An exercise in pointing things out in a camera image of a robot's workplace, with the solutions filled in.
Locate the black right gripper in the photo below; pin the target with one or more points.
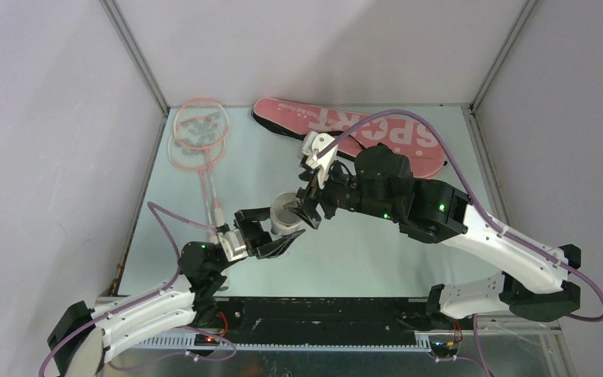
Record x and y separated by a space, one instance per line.
308 196

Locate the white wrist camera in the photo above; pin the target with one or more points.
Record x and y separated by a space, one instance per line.
317 152
232 243

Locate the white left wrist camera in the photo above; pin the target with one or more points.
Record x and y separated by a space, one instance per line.
232 243

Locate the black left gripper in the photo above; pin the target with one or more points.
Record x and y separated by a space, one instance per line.
255 236

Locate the pink sport racket bag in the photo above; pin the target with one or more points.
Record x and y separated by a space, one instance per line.
408 137

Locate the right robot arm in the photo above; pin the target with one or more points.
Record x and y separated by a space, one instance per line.
434 212

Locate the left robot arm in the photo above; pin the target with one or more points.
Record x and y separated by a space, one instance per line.
85 339

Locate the white shuttlecock tube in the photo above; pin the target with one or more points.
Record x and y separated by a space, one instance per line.
283 221

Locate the aluminium front frame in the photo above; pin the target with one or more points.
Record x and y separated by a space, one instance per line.
498 345

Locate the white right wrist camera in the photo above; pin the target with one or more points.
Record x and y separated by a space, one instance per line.
317 152

